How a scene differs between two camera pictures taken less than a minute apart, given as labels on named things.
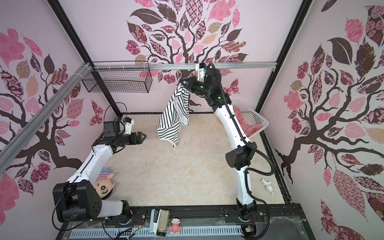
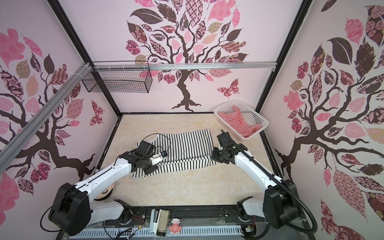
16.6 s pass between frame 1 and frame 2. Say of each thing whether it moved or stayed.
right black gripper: moved
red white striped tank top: stayed
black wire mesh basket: stayed
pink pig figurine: stayed
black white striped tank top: moved
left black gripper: moved
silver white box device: stayed
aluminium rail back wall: stayed
